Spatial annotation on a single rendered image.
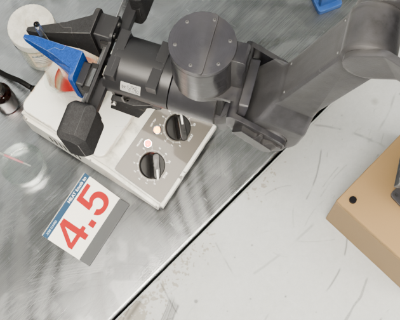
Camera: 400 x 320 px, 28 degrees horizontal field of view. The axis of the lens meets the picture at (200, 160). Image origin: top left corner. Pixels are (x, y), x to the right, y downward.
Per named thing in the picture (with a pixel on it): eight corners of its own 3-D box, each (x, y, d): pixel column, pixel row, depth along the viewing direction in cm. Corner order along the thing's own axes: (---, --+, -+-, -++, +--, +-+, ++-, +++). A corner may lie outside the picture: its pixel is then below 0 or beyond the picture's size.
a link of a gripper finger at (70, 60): (71, 79, 73) (83, 100, 79) (86, 44, 74) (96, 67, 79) (2, 57, 74) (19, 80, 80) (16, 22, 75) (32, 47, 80)
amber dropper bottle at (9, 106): (21, 110, 103) (7, 91, 96) (-1, 117, 103) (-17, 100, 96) (15, 89, 103) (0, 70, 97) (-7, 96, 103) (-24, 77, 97)
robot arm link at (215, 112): (253, 94, 80) (257, 55, 71) (235, 145, 78) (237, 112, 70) (188, 74, 81) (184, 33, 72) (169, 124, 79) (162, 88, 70)
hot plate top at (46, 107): (160, 79, 95) (160, 77, 94) (103, 162, 92) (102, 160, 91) (78, 30, 97) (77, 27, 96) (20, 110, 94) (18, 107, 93)
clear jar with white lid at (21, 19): (14, 47, 105) (-3, 21, 97) (51, 21, 106) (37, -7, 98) (39, 81, 104) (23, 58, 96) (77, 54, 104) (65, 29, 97)
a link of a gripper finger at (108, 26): (87, 101, 73) (94, 115, 77) (122, 14, 75) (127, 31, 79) (66, 94, 73) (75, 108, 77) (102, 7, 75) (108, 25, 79)
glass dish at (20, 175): (23, 138, 102) (18, 133, 100) (56, 162, 101) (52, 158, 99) (-5, 172, 101) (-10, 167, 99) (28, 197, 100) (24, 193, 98)
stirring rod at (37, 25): (82, 94, 93) (39, 21, 73) (79, 99, 93) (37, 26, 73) (77, 93, 93) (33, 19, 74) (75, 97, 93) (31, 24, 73)
